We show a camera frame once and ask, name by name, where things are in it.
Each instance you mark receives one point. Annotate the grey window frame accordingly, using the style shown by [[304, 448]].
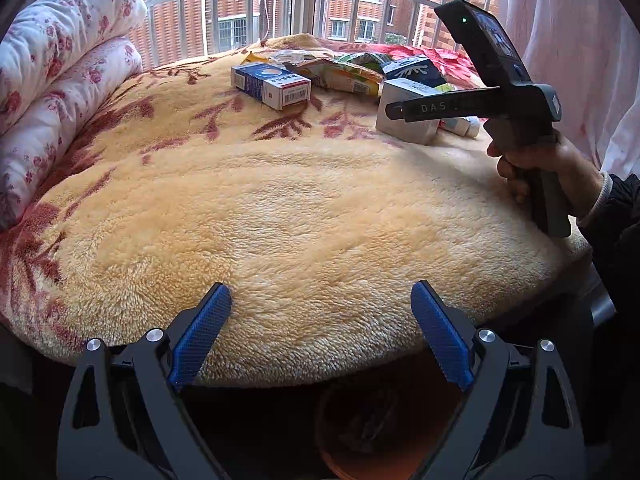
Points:
[[303, 0]]

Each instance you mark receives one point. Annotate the orange plastic bin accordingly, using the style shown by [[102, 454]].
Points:
[[350, 462]]

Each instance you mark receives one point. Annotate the person's black sleeved forearm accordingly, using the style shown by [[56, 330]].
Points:
[[617, 225]]

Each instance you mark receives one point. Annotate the sheer white curtain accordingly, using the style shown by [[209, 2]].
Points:
[[565, 35]]

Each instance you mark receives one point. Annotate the green snack bag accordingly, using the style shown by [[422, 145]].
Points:
[[367, 60]]

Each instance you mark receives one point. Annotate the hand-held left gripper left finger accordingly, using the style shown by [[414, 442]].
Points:
[[200, 340]]

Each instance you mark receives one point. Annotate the red brick building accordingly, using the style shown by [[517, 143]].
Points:
[[170, 20]]

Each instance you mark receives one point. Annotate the blue white medicine box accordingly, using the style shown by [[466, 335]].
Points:
[[265, 82]]

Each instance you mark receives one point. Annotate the crumpled clear plastic wrapper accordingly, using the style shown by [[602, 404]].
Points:
[[285, 56]]

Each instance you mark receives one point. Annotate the person's right hand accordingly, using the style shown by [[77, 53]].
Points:
[[570, 170]]

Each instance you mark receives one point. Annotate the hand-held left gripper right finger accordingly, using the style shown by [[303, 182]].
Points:
[[442, 335]]

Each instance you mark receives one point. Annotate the yellow green medicine box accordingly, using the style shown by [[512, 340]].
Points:
[[345, 80]]

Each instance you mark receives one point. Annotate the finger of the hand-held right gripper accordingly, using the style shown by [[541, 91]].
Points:
[[440, 106]]

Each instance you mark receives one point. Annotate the silver grey box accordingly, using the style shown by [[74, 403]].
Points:
[[405, 132]]

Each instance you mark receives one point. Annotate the blue white cookie box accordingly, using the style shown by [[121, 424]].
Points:
[[415, 72]]

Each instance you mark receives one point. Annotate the yellow plush floral blanket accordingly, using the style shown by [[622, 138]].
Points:
[[300, 210]]

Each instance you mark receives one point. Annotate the white pink floral quilt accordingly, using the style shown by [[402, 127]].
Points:
[[50, 60]]

